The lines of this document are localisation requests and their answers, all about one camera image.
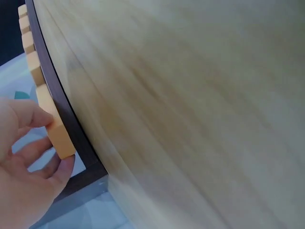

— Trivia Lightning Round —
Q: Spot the person's left hand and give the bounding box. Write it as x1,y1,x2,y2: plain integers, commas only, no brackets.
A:
0,97,76,229

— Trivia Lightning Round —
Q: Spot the orange foam puzzle mat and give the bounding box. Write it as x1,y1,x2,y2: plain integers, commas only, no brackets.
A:
18,4,76,160

